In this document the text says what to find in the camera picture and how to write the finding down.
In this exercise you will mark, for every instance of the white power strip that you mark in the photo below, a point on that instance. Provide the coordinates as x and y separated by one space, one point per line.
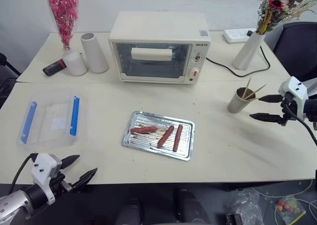
236 35

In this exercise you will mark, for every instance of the dried sunflower bouquet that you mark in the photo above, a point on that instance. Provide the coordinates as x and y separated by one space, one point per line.
276 5

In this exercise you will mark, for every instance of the white tall paper cup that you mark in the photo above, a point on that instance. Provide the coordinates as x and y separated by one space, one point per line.
94 52

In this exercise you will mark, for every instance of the black and red flashlight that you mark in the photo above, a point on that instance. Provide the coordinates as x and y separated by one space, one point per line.
53 67

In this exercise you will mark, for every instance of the silver metal baking tray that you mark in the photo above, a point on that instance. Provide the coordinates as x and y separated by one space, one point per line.
158 135

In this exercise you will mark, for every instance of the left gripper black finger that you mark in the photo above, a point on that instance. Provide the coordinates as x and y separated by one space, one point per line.
69 161
85 177

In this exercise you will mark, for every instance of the dark chair at table side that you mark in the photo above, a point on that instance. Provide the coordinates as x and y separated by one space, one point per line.
6 69

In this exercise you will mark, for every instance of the clear crumpled plastic bag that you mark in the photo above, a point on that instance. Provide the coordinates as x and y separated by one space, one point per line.
244 202

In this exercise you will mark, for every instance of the smooth red sausage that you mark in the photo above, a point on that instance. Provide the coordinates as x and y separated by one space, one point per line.
177 137
165 136

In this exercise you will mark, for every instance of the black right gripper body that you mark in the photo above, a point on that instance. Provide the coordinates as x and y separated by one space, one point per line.
287 114

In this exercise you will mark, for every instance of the pink dried flower bunch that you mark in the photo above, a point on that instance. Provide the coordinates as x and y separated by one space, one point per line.
64 12

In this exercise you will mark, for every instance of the wrinkled red sausage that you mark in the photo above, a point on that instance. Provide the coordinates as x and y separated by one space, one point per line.
144 129

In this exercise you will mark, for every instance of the clear box with blue clips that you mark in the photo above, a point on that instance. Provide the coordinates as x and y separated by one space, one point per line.
52 119

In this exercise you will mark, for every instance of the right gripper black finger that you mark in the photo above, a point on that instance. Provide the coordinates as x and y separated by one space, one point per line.
271 98
266 117

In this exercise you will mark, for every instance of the black office chair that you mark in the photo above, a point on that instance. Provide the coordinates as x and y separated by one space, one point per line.
297 46

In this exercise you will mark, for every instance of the small black box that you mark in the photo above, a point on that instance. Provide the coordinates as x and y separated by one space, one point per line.
234 219

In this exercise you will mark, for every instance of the white twisted tall vase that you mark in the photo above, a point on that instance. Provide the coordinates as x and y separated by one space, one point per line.
248 52

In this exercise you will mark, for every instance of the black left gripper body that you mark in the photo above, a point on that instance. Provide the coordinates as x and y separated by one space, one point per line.
60 185

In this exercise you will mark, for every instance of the grey metal cup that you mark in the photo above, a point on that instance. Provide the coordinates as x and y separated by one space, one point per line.
237 103

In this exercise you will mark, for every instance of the bag of colourful items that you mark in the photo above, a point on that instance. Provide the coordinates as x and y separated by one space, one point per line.
289 208

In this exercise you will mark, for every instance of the thin wooden stick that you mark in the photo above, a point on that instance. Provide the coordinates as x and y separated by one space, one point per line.
247 87
257 90

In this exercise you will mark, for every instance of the white round short vase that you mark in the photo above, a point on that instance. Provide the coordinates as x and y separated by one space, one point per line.
73 62

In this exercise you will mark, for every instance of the cream toaster oven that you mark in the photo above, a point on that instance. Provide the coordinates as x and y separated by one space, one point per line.
158 46

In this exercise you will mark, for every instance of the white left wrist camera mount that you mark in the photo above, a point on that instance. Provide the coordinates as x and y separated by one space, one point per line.
43 169

